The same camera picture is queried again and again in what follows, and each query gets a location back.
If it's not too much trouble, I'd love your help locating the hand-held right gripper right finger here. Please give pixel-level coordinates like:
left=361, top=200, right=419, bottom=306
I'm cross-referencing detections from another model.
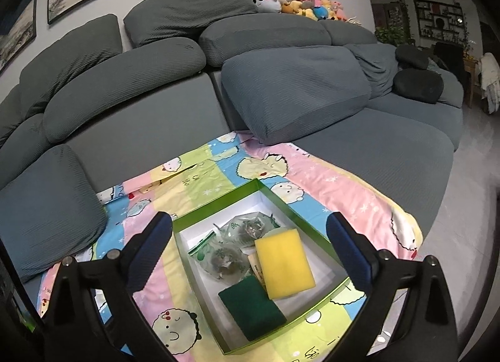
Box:
left=326, top=211, right=458, bottom=362

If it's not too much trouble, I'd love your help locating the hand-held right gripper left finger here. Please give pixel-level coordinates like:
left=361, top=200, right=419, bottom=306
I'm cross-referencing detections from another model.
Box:
left=39, top=211, right=173, bottom=362

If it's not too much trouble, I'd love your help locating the green cardboard box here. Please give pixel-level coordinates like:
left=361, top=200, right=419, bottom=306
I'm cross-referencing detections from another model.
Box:
left=172, top=178, right=370, bottom=355

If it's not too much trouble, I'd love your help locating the yellow green scouring sponge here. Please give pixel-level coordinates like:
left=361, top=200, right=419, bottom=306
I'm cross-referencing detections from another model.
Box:
left=254, top=229, right=316, bottom=301
left=217, top=276, right=288, bottom=342

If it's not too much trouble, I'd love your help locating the clear plastic bag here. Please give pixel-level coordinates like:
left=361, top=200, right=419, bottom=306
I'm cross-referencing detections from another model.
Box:
left=188, top=231, right=254, bottom=280

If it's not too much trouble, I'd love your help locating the small tan printed box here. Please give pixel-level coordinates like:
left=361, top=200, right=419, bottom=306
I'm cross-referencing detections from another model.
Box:
left=247, top=253, right=268, bottom=288

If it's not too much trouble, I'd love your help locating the bagged steel wool scrubber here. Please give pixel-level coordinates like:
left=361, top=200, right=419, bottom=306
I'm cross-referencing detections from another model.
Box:
left=222, top=211, right=280, bottom=247

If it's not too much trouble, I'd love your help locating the cartoon printed blanket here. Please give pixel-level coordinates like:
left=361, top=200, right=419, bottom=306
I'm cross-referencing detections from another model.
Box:
left=39, top=131, right=424, bottom=362

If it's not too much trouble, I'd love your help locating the grey sofa cushion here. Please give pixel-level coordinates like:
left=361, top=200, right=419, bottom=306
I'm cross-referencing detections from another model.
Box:
left=123, top=0, right=258, bottom=48
left=17, top=14, right=123, bottom=113
left=427, top=57, right=464, bottom=108
left=42, top=37, right=207, bottom=144
left=0, top=84, right=55, bottom=191
left=198, top=12, right=343, bottom=67
left=318, top=20, right=378, bottom=46
left=221, top=45, right=372, bottom=145
left=344, top=43, right=403, bottom=99
left=0, top=144, right=108, bottom=284

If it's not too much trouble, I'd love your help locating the grey sofa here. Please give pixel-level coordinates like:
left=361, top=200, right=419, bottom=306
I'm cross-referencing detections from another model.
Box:
left=0, top=0, right=465, bottom=296

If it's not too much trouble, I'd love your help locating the dark round pillow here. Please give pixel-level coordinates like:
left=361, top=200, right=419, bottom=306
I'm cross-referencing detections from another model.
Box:
left=392, top=68, right=445, bottom=105
left=395, top=45, right=430, bottom=70

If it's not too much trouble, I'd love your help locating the wooden side table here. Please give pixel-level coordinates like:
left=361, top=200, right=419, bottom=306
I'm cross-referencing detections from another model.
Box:
left=463, top=55, right=483, bottom=107

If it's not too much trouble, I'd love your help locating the dark armchair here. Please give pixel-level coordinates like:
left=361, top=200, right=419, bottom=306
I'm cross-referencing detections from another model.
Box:
left=433, top=42, right=467, bottom=85

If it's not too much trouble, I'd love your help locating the green potted plant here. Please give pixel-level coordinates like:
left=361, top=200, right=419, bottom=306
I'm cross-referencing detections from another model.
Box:
left=375, top=0, right=415, bottom=48

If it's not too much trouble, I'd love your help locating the white hanging cloth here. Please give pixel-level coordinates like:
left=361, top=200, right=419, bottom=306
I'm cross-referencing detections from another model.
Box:
left=478, top=51, right=500, bottom=114

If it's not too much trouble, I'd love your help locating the dark display shelf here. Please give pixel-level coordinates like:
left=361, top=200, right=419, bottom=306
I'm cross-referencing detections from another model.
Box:
left=414, top=0, right=467, bottom=40

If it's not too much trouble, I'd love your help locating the pile of plush toys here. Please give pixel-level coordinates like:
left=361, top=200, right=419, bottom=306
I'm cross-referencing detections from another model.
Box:
left=244, top=0, right=354, bottom=22

